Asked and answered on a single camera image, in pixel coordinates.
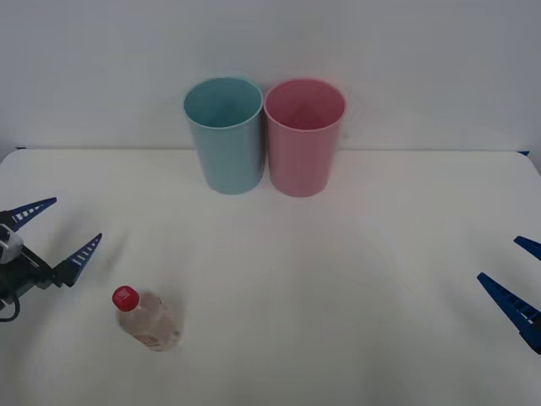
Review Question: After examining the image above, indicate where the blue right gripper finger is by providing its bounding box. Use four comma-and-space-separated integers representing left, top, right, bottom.
513, 236, 541, 261
477, 272, 541, 354

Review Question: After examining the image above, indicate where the pink plastic bin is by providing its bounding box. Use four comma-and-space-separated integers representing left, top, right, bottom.
263, 78, 347, 199

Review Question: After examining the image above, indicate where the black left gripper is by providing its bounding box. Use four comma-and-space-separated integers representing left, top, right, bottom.
0, 196, 103, 304

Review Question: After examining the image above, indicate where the pale blue plastic bin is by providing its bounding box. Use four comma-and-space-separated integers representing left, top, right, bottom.
183, 76, 264, 196

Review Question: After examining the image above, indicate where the clear bottle with red cap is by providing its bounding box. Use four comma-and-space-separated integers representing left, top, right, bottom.
112, 285, 186, 353

